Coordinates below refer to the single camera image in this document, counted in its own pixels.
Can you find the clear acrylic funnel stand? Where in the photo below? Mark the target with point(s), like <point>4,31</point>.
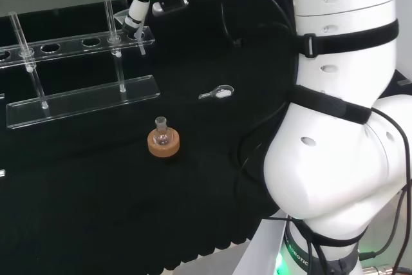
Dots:
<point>83,99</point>

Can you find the clear plastic funnel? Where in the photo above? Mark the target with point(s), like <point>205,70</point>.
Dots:
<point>140,43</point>

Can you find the black bench cloth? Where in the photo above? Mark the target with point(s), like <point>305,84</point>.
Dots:
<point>128,191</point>

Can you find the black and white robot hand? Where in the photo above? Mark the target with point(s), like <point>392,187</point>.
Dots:
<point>138,7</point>

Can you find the small round-bottom glass flask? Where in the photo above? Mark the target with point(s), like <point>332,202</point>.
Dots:
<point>162,136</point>

